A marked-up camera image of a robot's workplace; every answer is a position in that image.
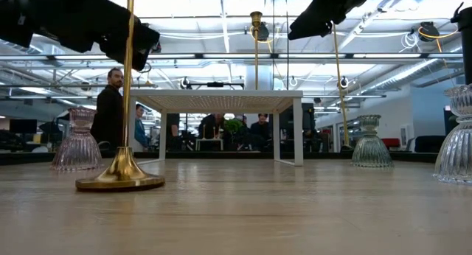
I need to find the thin yellow slanted pole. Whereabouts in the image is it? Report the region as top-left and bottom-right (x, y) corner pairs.
(332, 21), (354, 152)

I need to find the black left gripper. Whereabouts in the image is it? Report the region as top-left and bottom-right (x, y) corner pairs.
(35, 0), (162, 72)

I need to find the black table frame rail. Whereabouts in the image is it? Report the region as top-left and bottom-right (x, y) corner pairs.
(0, 151), (440, 166)

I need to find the person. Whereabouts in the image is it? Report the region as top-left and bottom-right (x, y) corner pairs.
(133, 103), (150, 150)
(249, 113), (273, 152)
(90, 67), (125, 150)
(198, 113), (226, 140)
(165, 113), (181, 151)

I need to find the black hanging cable reel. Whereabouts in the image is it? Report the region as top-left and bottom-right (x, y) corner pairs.
(417, 21), (440, 43)
(257, 21), (271, 43)

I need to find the tall brass candlestick holder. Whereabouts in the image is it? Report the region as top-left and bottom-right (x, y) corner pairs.
(249, 10), (263, 91)
(75, 0), (166, 192)

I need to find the black bar with camera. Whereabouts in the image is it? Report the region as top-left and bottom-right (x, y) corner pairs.
(186, 81), (246, 91)

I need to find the pink ribbed glass candle holder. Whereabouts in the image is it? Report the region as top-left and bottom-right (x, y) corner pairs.
(50, 106), (104, 172)

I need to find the green potted plant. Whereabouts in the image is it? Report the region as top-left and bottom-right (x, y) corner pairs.
(223, 118), (245, 151)

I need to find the clear ribbed glass candle holder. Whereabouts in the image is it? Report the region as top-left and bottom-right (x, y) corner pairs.
(434, 84), (472, 186)

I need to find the black monitor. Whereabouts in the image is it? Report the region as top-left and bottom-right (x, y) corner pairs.
(9, 119), (38, 135)

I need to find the small white stool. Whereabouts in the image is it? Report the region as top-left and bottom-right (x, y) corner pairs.
(195, 137), (225, 152)

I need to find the white perforated metal shelf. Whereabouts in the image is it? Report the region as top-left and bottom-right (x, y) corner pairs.
(125, 89), (305, 167)

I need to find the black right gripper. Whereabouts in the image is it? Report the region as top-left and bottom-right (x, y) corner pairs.
(288, 0), (381, 41)

